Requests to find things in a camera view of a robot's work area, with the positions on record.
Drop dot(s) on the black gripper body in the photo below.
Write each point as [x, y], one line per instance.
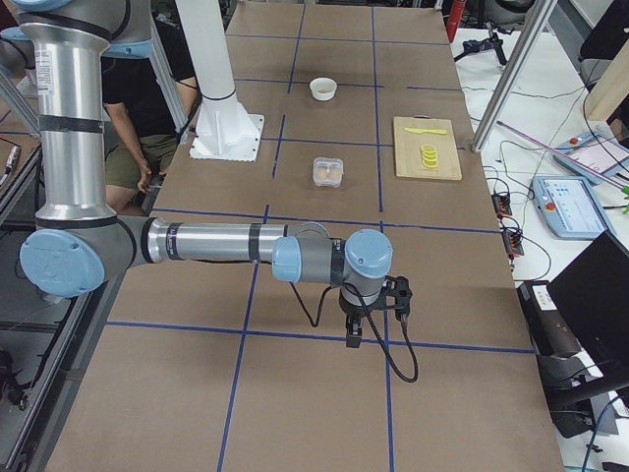
[355, 314]

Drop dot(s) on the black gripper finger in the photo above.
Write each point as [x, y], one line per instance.
[354, 333]

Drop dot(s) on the yellow plastic knife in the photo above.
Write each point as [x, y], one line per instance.
[440, 132]

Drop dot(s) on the seated person black shirt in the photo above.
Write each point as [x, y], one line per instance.
[138, 111]

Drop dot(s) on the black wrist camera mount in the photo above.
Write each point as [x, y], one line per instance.
[398, 295]

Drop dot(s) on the aluminium frame post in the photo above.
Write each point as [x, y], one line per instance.
[527, 39]

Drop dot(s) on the teach pendant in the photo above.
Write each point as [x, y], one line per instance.
[596, 151]
[569, 207]

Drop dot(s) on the black computer monitor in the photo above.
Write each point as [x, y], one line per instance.
[591, 294]

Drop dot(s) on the near teach pendant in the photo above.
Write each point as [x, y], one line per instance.
[569, 207]

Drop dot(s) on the white paper bowl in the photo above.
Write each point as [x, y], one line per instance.
[323, 89]

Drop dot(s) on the far teach pendant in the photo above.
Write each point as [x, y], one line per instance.
[596, 151]

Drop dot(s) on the yellow lemon slice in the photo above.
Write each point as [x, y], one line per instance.
[429, 156]

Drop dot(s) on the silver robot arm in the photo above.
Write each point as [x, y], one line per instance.
[80, 242]

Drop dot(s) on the black tripod stand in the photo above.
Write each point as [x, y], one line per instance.
[492, 43]

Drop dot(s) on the red cylinder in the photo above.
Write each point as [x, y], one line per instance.
[454, 18]

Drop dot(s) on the wooden cutting board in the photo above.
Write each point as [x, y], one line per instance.
[407, 150]

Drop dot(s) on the clear plastic egg box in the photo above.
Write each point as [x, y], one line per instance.
[328, 164]

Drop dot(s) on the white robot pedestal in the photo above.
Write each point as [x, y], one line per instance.
[224, 130]

